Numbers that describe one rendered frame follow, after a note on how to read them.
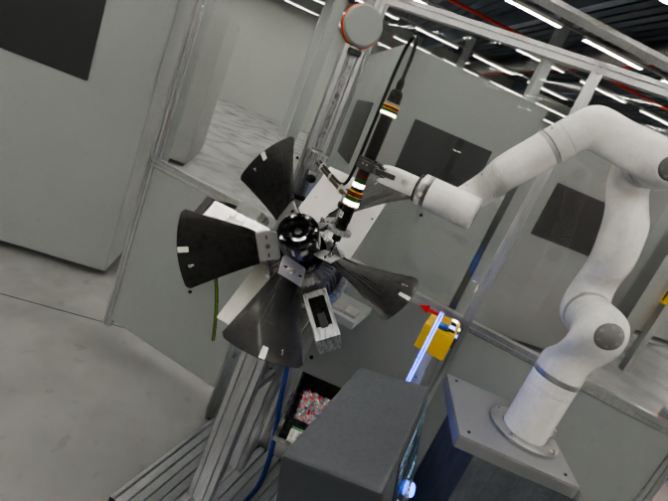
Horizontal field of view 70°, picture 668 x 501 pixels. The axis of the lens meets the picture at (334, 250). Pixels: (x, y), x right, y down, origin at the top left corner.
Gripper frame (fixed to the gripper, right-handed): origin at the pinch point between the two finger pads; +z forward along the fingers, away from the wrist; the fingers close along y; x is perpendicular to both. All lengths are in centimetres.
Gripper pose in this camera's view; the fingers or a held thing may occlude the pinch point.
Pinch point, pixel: (367, 163)
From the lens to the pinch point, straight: 129.2
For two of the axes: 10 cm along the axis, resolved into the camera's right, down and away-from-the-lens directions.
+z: -8.5, -4.6, 2.7
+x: 3.9, -8.8, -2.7
